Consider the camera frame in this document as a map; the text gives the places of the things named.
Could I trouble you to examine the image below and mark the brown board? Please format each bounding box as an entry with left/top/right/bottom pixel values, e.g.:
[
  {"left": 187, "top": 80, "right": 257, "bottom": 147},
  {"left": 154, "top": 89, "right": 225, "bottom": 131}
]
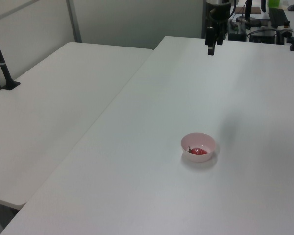
[{"left": 235, "top": 6, "right": 262, "bottom": 14}]

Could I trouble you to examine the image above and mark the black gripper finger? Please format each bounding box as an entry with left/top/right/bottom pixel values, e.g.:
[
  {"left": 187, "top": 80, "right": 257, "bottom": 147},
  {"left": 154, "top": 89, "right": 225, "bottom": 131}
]
[
  {"left": 205, "top": 27, "right": 216, "bottom": 56},
  {"left": 216, "top": 26, "right": 224, "bottom": 46}
]

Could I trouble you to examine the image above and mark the dark control box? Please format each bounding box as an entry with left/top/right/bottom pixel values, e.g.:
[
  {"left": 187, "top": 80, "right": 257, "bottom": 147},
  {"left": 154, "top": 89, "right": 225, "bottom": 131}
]
[{"left": 249, "top": 28, "right": 278, "bottom": 44}]

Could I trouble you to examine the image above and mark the pink plastic bowl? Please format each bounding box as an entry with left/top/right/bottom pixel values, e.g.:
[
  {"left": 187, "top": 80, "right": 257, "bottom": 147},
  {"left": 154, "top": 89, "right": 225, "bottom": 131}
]
[{"left": 180, "top": 132, "right": 216, "bottom": 163}]

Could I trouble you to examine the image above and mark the black camera stand with cable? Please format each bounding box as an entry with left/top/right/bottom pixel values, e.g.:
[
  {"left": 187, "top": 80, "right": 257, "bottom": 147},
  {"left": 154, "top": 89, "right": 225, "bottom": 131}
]
[{"left": 0, "top": 20, "right": 21, "bottom": 90}]

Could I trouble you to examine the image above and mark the black pole stand round base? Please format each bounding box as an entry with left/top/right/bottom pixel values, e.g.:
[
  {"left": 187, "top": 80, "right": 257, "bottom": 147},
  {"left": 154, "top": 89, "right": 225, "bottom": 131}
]
[{"left": 236, "top": 0, "right": 261, "bottom": 28}]

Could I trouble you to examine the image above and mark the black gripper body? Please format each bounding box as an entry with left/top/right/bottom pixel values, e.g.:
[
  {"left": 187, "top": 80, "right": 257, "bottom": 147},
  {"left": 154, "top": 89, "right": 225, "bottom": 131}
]
[{"left": 206, "top": 3, "right": 231, "bottom": 40}]

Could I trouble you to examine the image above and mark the white side table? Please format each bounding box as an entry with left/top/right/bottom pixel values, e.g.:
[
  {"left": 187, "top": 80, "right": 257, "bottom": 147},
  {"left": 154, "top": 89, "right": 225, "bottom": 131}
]
[{"left": 0, "top": 42, "right": 154, "bottom": 210}]

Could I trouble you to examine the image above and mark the black electronics box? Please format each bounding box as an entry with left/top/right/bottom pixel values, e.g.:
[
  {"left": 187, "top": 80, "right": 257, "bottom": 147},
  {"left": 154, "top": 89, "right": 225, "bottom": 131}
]
[{"left": 227, "top": 20, "right": 247, "bottom": 40}]

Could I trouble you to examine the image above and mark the red strawberry with green leaves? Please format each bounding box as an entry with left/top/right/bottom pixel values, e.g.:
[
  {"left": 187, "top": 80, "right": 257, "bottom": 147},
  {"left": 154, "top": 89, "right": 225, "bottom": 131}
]
[{"left": 188, "top": 145, "right": 208, "bottom": 156}]

